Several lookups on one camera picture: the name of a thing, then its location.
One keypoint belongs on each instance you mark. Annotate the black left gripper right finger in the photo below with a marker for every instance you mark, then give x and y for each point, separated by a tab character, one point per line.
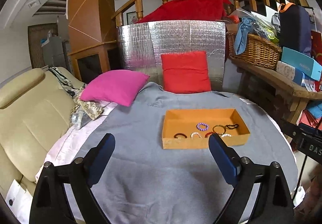
273	202

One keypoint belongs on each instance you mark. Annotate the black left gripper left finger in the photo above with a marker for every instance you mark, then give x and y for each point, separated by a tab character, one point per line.
50	202

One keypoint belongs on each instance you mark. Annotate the dark metal bangle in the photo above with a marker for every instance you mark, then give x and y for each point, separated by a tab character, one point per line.
219	129

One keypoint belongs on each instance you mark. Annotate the maroon ring bangle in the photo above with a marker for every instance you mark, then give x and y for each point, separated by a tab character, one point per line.
180	135

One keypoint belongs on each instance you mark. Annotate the wooden shelf table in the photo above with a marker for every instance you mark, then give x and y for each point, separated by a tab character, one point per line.
297	95

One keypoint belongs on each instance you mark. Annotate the pink bed sheet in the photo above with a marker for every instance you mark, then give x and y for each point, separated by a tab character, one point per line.
66	148

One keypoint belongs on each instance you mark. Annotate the white patterned box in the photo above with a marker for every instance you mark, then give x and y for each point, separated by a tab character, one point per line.
295	75

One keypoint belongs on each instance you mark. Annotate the blue cardboard box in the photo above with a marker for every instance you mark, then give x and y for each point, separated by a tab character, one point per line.
302	62

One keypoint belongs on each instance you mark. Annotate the patterned fabric bag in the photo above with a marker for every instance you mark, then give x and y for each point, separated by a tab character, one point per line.
84	112

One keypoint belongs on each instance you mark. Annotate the beige leather sofa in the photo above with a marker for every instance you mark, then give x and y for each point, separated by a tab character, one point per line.
35	113

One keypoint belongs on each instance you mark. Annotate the wicker basket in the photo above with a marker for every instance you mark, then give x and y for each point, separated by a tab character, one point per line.
259	51

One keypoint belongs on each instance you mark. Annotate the orange cardboard box tray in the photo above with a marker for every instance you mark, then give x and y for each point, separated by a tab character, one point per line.
197	125

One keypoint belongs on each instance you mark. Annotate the blue cloth in basket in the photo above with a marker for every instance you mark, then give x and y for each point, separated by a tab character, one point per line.
246	26

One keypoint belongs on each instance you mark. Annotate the magenta pillow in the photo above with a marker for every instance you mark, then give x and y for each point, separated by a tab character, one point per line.
119	86

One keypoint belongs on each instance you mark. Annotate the red pillow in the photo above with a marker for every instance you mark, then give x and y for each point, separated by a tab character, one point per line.
185	73

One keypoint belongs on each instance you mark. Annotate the wooden cabinet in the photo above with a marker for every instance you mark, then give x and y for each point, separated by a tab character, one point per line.
92	33

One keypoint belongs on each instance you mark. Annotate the red blanket on railing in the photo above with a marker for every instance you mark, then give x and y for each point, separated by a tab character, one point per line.
200	10

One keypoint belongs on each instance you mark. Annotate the silver foil insulation panel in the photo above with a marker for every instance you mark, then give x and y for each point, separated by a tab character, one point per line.
142	45

